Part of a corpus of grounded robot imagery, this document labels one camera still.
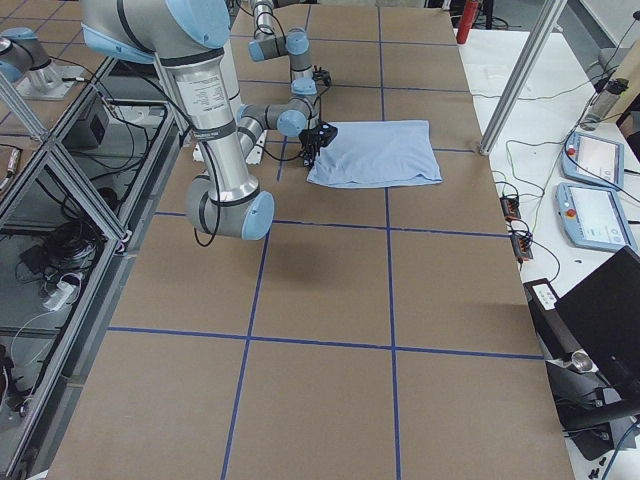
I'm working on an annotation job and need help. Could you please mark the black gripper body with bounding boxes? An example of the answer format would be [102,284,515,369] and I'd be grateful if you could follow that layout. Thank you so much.
[298,128,321,159]

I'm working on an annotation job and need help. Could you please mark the light blue t-shirt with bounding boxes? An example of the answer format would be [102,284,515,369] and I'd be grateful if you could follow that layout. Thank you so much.
[307,120,443,189]

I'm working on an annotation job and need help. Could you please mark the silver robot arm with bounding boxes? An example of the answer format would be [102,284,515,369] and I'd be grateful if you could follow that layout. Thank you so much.
[248,0,314,81]
[82,1,337,240]

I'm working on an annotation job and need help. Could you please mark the orange black electronics board upper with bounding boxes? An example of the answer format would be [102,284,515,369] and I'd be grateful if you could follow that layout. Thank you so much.
[500,196,521,221]

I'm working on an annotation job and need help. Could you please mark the orange black electronics board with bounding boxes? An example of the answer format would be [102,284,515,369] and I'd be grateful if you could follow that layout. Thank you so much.
[500,196,521,221]
[510,232,533,262]

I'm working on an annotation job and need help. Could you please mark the red fire extinguisher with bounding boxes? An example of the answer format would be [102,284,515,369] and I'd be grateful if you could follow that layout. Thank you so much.
[456,0,479,45]

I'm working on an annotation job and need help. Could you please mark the orange black electronics board lower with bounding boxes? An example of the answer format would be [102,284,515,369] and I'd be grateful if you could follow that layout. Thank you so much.
[510,232,533,262]

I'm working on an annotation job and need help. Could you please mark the upper teach pendant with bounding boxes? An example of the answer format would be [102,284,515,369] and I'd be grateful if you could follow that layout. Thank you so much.
[562,132,624,190]

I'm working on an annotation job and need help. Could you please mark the teach pendant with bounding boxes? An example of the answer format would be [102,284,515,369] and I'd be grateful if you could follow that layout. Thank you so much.
[555,182,637,252]
[562,132,624,190]

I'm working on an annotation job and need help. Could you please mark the lower teach pendant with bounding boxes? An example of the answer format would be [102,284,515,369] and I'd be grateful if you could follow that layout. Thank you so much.
[555,182,637,252]

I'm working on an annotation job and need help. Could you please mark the clear water bottle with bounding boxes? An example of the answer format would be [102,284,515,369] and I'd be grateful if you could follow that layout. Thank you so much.
[581,78,629,131]

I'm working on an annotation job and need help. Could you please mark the black laptop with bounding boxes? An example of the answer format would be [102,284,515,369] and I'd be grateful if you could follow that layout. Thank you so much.
[556,246,639,397]

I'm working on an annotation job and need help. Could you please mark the black monitor stand box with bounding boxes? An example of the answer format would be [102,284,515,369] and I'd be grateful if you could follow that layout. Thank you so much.
[523,279,639,460]

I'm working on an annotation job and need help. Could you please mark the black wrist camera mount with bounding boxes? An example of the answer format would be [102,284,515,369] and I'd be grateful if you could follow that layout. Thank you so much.
[312,65,332,87]
[312,122,338,149]

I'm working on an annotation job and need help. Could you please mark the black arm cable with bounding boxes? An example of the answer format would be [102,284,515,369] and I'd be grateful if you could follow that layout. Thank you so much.
[193,89,331,247]

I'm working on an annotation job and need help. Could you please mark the aluminium frame cart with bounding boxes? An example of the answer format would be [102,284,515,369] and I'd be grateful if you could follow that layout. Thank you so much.
[1,27,184,479]

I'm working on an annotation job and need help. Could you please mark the aluminium frame post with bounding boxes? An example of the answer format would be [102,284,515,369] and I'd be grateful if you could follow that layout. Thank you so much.
[478,0,568,156]

